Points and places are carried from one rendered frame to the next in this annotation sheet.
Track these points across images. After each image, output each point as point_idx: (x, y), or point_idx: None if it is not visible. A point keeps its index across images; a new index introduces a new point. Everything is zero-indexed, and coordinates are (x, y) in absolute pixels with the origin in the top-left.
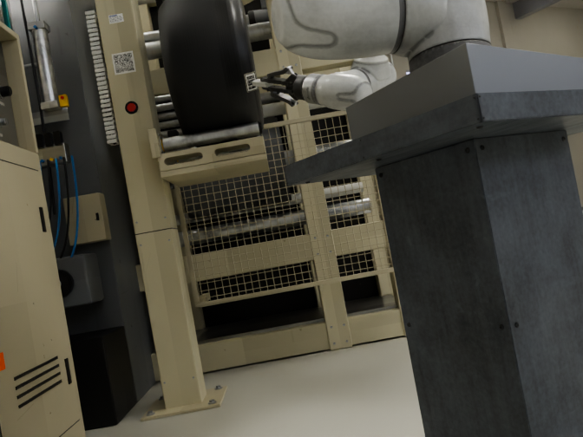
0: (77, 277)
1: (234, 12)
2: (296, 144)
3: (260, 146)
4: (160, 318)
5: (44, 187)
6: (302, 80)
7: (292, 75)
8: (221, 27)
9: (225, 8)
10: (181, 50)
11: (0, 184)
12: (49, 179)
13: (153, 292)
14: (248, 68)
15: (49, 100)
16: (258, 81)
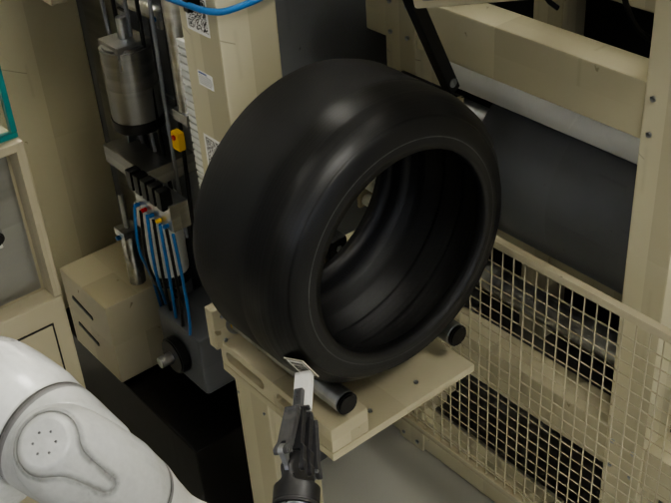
0: (195, 360)
1: (278, 255)
2: (628, 286)
3: (327, 440)
4: (256, 476)
5: None
6: (275, 499)
7: (281, 468)
8: (247, 277)
9: (262, 242)
10: (201, 269)
11: None
12: (156, 245)
13: (251, 448)
14: (296, 349)
15: (180, 110)
16: (299, 385)
